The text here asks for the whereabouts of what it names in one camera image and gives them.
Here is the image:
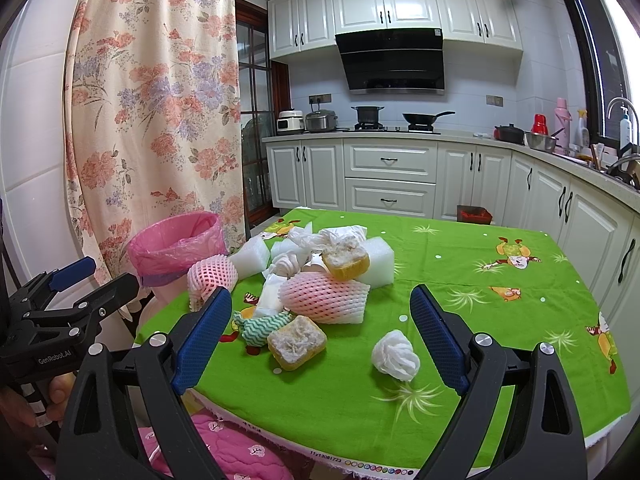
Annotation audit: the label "chrome faucet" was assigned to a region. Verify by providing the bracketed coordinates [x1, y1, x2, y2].
[606, 96, 639, 148]

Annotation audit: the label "green striped cloth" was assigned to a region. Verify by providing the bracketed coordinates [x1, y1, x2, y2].
[232, 311, 295, 356]

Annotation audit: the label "pink quilted cushion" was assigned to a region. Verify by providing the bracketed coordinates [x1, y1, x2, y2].
[136, 408, 296, 480]

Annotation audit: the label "white tissue ball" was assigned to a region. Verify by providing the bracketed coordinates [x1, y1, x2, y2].
[371, 330, 421, 382]

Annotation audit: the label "floral curtain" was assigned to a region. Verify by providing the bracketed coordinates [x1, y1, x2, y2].
[63, 0, 245, 283]

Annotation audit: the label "red floor bin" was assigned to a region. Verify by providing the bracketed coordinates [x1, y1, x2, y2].
[457, 205, 492, 224]

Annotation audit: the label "white rice cooker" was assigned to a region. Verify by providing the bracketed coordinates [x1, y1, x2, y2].
[277, 110, 305, 134]

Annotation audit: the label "white foam block left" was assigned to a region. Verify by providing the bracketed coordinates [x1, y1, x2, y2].
[229, 236, 270, 281]

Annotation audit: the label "black casserole pot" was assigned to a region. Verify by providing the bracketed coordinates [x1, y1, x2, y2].
[494, 124, 525, 145]

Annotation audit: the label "steel bowl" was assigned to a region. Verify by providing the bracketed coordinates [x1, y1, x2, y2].
[525, 132, 556, 153]

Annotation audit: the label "black stock pot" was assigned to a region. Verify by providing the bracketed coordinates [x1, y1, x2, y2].
[352, 105, 383, 129]

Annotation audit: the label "black frying pan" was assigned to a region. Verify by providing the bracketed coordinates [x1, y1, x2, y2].
[402, 110, 454, 130]

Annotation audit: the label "white foam block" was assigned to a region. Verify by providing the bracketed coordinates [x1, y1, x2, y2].
[229, 236, 270, 281]
[356, 236, 395, 288]

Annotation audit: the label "pink lined trash bin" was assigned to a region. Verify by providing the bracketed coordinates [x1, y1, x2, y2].
[127, 211, 227, 308]

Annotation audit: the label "silver pressure cooker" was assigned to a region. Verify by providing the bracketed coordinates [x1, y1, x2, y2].
[305, 110, 337, 133]

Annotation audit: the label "black range hood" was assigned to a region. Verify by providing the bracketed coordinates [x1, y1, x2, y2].
[335, 27, 445, 94]

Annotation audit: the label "small pink foam net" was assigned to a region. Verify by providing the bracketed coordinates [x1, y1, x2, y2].
[186, 255, 239, 312]

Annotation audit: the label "white upper cabinets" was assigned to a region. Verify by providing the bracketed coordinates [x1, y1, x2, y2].
[268, 0, 523, 58]

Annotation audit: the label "green cartoon tablecloth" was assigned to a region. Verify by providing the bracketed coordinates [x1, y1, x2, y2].
[133, 206, 633, 474]

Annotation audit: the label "white crumpled plastic bag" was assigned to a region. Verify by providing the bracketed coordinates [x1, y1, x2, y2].
[288, 226, 368, 255]

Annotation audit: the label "white lower cabinets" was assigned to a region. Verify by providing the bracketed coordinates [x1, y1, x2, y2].
[264, 133, 639, 362]

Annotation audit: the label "wooden glass door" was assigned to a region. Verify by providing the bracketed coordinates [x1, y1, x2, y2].
[235, 0, 288, 228]

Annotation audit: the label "pink foam fruit net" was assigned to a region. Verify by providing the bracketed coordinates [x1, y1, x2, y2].
[279, 272, 370, 324]

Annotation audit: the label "person's left hand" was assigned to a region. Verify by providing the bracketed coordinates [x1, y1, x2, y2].
[1, 373, 75, 444]

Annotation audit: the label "yellow sponge with foam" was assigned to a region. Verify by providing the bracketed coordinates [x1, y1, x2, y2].
[267, 315, 328, 370]

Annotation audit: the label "white cabinets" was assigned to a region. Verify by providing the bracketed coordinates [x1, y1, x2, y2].
[264, 133, 639, 362]
[268, 0, 523, 58]

